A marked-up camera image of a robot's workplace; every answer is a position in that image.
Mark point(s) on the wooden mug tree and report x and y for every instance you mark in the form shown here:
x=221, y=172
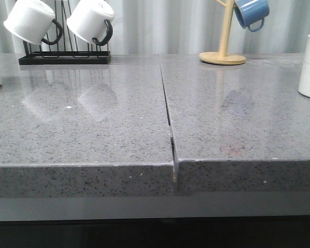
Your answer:
x=222, y=57

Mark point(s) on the right white hanging mug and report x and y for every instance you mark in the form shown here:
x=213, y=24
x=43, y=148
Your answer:
x=91, y=21

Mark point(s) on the white hanging mug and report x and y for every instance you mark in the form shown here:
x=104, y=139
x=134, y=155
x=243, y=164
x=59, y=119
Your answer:
x=31, y=20
x=91, y=21

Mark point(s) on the blue hanging mug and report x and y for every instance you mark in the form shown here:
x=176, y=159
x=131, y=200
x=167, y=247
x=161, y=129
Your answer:
x=249, y=12

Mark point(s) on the left white hanging mug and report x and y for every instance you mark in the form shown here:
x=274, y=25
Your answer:
x=31, y=20

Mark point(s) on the black wire mug rack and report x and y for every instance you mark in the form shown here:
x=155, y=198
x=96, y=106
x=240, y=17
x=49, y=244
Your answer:
x=69, y=49

